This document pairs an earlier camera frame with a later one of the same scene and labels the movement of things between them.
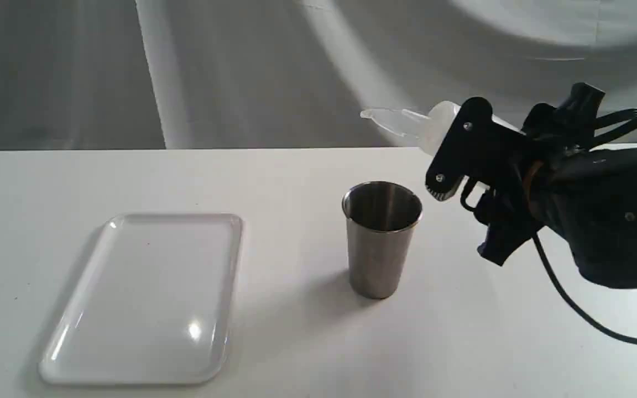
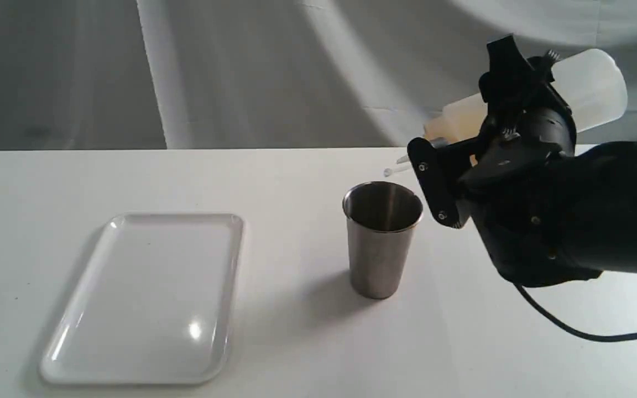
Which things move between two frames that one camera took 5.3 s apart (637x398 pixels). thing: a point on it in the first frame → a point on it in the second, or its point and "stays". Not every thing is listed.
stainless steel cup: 380,219 stays
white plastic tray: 153,303 stays
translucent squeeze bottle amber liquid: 429,130 → 594,81
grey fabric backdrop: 62,75 stays
